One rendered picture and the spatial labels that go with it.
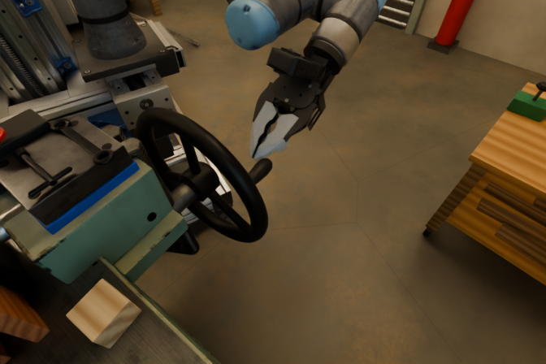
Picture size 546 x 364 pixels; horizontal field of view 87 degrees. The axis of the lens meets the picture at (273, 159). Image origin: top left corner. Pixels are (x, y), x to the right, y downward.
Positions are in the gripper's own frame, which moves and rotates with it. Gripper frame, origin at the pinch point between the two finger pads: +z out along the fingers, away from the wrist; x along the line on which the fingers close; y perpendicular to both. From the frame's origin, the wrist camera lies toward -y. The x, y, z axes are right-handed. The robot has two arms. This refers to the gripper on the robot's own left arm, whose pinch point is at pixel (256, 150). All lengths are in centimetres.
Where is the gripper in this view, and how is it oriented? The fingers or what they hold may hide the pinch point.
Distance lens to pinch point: 44.8
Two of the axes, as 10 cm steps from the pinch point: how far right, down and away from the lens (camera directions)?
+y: 2.3, 2.6, 9.4
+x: -8.0, -4.9, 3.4
